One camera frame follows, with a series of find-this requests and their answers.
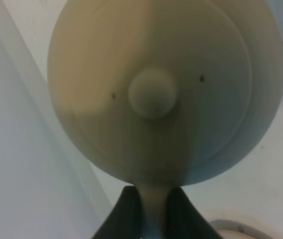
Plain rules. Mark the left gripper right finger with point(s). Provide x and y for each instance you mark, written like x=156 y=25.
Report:
x=184 y=221

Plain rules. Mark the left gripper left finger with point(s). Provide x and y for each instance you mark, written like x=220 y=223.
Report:
x=126 y=220

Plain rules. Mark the beige ceramic teapot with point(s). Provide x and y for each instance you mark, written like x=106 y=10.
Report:
x=165 y=93

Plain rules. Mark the beige teapot saucer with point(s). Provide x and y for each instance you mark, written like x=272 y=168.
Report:
x=229 y=229

